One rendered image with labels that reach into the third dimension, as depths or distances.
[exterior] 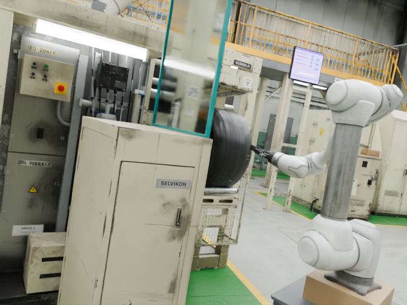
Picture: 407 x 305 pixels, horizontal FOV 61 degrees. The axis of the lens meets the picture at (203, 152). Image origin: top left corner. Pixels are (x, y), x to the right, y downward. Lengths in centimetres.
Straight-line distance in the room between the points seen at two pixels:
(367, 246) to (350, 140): 44
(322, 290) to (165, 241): 69
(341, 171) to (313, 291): 54
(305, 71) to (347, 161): 495
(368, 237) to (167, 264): 82
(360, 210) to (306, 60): 294
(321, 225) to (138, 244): 71
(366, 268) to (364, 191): 545
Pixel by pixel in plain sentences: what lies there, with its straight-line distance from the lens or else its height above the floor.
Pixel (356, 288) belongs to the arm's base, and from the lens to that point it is 162.
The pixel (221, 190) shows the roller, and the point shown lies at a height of 90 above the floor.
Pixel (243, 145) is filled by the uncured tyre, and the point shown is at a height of 123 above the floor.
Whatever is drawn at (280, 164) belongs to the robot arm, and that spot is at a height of 118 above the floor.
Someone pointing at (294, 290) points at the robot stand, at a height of 65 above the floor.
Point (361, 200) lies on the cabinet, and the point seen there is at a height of 41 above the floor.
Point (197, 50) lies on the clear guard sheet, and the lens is 158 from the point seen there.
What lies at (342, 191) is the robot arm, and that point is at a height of 115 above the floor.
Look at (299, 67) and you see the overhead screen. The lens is 624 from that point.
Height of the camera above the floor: 132
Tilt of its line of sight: 5 degrees down
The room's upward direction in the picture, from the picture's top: 9 degrees clockwise
